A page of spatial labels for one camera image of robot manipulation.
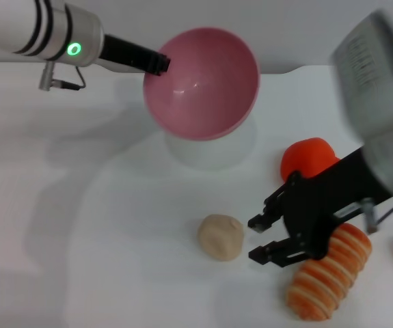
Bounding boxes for beige egg yolk pastry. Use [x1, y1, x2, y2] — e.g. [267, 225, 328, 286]
[197, 214, 245, 262]

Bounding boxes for right arm connector cable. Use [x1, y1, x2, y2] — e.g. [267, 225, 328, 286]
[363, 193, 393, 235]

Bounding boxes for orange striped bread roll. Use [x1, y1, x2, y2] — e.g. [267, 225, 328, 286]
[286, 223, 373, 321]

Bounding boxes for arm connector cable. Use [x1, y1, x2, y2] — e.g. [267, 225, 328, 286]
[363, 193, 393, 235]
[38, 61, 86, 92]

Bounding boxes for red toy apple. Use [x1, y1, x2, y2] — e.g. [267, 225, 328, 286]
[280, 137, 340, 182]

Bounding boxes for pink plastic bowl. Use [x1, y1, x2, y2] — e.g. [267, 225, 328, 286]
[143, 27, 261, 141]

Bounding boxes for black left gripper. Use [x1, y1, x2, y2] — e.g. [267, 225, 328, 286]
[98, 33, 172, 77]

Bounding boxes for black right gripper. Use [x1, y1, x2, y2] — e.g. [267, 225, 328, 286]
[247, 146, 393, 269]

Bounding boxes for left arm connector cable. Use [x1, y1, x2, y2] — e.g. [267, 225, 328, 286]
[38, 61, 86, 92]

